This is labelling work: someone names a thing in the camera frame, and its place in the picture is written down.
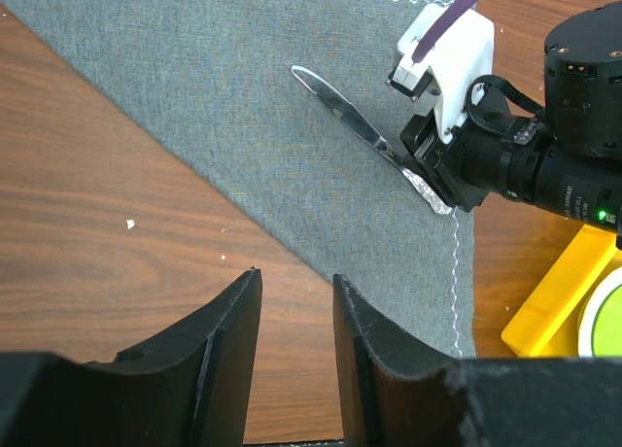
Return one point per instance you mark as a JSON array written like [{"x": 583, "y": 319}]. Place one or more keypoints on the silver table knife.
[{"x": 348, "y": 114}]

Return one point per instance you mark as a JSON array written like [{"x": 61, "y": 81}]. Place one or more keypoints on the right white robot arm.
[{"x": 562, "y": 156}]

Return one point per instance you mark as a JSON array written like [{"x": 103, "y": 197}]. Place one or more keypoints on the green plate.
[{"x": 607, "y": 327}]

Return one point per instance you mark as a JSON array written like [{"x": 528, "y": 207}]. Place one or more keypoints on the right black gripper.
[{"x": 462, "y": 173}]

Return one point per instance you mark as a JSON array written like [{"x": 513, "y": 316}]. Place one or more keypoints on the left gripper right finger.
[{"x": 396, "y": 390}]

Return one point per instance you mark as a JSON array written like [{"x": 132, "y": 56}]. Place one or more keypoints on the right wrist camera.
[{"x": 463, "y": 53}]

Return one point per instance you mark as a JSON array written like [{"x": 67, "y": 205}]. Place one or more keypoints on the white plate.
[{"x": 584, "y": 335}]

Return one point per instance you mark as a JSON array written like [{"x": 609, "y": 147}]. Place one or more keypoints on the grey cloth napkin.
[{"x": 211, "y": 81}]

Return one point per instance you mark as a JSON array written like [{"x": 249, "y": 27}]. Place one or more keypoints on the yellow plastic tray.
[{"x": 547, "y": 324}]

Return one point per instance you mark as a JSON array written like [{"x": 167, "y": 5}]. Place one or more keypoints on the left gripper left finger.
[{"x": 188, "y": 385}]

